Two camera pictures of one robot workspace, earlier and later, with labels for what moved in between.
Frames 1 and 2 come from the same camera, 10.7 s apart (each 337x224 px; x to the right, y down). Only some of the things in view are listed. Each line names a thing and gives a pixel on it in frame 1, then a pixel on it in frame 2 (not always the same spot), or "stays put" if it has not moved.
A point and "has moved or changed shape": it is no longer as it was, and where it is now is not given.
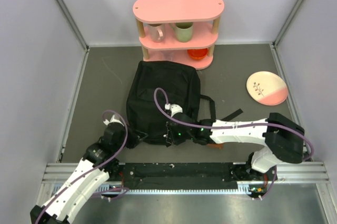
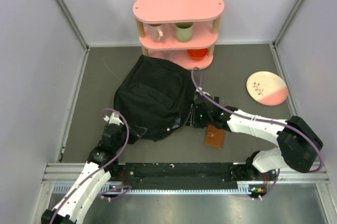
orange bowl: [198, 53] stays put
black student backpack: [156, 89] has moved or changed shape
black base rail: [192, 176] stays put
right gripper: [175, 140] to [192, 120]
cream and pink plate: [267, 88] stays put
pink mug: [157, 31] stays put
